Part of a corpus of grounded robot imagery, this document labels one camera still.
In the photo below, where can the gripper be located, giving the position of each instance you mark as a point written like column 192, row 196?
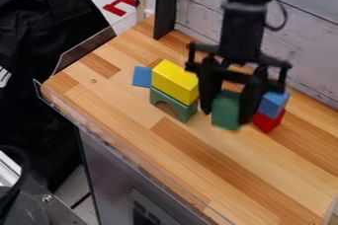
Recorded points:
column 241, row 43

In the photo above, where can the blue cube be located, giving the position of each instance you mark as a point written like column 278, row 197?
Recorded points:
column 273, row 104

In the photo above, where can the person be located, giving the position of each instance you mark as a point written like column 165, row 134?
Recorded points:
column 39, row 71

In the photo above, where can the black post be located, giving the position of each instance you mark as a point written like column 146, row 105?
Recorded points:
column 165, row 3

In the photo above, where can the red cube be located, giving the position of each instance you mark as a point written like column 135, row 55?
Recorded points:
column 268, row 122

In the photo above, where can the red clamp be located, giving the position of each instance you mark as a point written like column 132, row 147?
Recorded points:
column 119, row 5

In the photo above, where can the yellow block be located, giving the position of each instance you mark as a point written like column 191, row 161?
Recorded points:
column 175, row 82

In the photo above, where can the green arch block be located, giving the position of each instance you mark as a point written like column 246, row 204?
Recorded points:
column 173, row 105

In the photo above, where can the blue flat block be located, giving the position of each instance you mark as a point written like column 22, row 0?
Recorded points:
column 142, row 76

